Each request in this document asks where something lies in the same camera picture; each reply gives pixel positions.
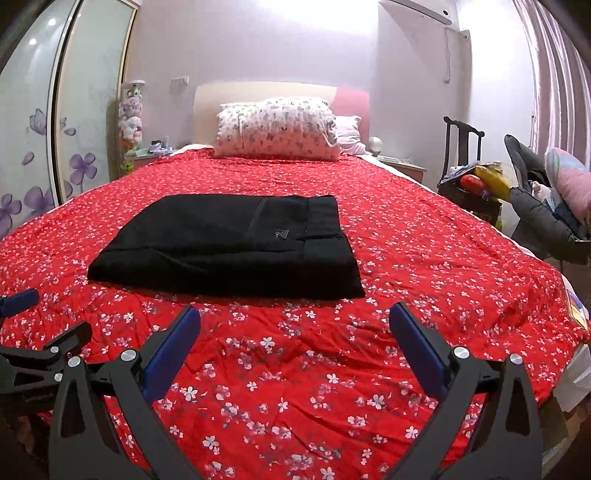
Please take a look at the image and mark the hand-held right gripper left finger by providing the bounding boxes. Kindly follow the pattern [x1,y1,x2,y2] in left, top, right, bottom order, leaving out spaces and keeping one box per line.
[48,305,204,480]

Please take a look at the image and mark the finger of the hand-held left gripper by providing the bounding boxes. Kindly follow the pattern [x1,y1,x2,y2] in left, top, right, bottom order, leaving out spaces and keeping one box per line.
[0,322,93,398]
[0,288,41,320]

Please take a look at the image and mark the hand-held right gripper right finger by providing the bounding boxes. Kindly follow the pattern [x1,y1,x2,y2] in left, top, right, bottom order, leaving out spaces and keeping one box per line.
[383,302,544,480]

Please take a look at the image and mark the black pants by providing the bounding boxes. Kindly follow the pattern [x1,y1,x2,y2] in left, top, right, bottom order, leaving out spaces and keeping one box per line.
[87,194,367,300]

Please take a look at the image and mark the red floral bedspread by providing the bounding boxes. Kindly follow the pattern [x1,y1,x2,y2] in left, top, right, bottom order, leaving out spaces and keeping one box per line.
[0,148,591,480]

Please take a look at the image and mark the white mattress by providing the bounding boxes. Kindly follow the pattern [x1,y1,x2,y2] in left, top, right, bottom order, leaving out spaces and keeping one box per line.
[551,344,591,414]

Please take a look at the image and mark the colourful flat box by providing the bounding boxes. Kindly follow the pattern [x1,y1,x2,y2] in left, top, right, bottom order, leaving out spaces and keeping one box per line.
[565,290,590,331]

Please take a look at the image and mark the grey padded seat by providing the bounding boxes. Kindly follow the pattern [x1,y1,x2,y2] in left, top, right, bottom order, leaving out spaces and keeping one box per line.
[503,134,591,265]

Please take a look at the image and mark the wooden nightstand with lamp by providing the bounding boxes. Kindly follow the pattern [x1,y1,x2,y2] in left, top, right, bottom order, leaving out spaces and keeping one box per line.
[379,154,428,188]

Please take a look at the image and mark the wooden nightstand with plush toys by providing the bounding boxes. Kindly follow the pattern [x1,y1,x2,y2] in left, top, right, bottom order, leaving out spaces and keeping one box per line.
[124,147,185,174]

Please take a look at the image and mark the yellow plush toy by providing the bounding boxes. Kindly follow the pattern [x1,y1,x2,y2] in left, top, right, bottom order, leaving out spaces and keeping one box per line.
[475,165,514,203]

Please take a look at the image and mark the clear tube of plush toys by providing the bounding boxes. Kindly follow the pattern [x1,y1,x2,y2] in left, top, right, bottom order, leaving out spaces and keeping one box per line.
[117,79,147,155]

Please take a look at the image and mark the dark wooden chair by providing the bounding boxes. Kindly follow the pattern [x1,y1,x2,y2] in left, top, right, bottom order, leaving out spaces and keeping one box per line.
[436,115,504,228]

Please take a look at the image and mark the wardrobe with purple flower doors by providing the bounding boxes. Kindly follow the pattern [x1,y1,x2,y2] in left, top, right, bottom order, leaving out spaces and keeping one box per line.
[0,0,139,241]

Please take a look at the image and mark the pastel cushion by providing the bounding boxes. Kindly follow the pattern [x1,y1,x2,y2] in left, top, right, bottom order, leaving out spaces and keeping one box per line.
[545,147,591,225]

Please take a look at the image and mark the pink pillow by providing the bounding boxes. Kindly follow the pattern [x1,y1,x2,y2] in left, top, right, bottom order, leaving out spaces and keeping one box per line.
[333,115,368,156]

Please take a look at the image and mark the butterfly print pillow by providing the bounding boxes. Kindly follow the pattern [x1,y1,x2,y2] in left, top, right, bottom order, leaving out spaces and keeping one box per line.
[213,97,341,161]

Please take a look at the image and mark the pink curtain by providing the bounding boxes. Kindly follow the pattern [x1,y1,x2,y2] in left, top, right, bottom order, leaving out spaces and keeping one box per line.
[512,0,591,168]

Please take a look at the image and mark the white air conditioner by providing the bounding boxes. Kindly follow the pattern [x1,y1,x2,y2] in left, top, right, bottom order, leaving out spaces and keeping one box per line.
[379,0,454,26]

